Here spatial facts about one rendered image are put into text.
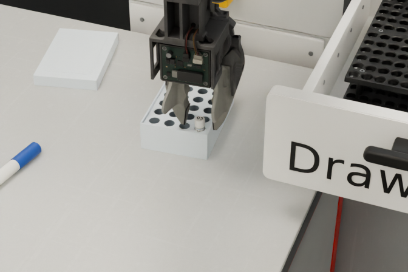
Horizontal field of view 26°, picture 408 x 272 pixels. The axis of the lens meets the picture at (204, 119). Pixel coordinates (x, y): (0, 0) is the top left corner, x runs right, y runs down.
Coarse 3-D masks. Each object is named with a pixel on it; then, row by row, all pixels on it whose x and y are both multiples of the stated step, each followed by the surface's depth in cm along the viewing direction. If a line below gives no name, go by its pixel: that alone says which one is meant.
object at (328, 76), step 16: (352, 0) 110; (368, 0) 115; (352, 16) 107; (368, 16) 118; (336, 32) 103; (352, 32) 109; (336, 48) 101; (352, 48) 111; (320, 64) 98; (336, 64) 103; (320, 80) 96; (336, 80) 106; (336, 96) 103
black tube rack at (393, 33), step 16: (384, 0) 109; (400, 0) 109; (384, 16) 105; (400, 16) 105; (368, 32) 102; (384, 32) 102; (400, 32) 102; (368, 48) 100; (384, 48) 99; (400, 48) 99; (352, 64) 97; (368, 64) 97; (384, 64) 102; (400, 64) 97; (352, 96) 98; (368, 96) 97; (384, 96) 97; (400, 96) 97
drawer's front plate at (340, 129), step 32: (288, 96) 87; (320, 96) 87; (288, 128) 89; (320, 128) 87; (352, 128) 86; (384, 128) 84; (288, 160) 91; (320, 160) 90; (352, 160) 88; (352, 192) 90; (384, 192) 89
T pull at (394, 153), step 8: (400, 144) 83; (368, 152) 82; (376, 152) 82; (384, 152) 82; (392, 152) 82; (400, 152) 82; (368, 160) 83; (376, 160) 82; (384, 160) 82; (392, 160) 82; (400, 160) 81; (400, 168) 82
